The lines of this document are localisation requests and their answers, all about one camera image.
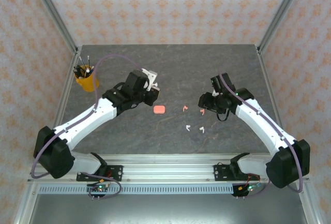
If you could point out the dark pencil with eraser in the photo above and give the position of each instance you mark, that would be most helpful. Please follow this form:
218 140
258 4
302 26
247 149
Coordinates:
88 61

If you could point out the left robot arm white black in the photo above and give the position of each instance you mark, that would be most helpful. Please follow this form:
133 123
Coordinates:
85 120

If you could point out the pink earbud charging case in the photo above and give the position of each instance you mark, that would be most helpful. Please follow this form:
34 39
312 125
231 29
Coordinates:
159 109

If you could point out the aluminium frame post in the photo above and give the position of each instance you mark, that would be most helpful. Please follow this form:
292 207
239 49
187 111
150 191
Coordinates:
53 12
309 206
25 206
278 12

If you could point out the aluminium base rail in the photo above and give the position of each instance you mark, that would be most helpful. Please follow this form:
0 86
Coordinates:
168 169

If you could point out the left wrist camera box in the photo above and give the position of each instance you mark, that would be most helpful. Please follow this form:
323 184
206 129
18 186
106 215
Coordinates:
150 77

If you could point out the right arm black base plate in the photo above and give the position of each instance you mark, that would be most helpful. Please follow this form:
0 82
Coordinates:
219 173

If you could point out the black pen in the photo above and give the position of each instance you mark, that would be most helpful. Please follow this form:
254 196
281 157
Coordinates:
77 69
82 72

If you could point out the grey metal panel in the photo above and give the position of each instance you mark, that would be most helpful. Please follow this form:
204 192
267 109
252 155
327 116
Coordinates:
168 211

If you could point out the white pencil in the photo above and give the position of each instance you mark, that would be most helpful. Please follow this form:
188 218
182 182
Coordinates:
83 62

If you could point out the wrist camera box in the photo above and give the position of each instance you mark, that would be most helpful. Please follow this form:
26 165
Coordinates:
215 93
150 77

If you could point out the yellow metal pen bucket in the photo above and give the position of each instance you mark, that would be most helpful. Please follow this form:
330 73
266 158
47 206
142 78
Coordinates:
88 83

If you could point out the aluminium table side rail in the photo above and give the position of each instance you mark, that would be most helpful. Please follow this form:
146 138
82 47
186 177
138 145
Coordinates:
268 79
73 61

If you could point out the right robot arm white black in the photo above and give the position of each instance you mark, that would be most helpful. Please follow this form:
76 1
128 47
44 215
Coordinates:
261 128

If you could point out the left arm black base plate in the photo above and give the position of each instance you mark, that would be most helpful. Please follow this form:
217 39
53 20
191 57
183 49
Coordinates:
115 173

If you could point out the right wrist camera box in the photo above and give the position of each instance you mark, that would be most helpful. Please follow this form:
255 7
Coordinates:
215 93

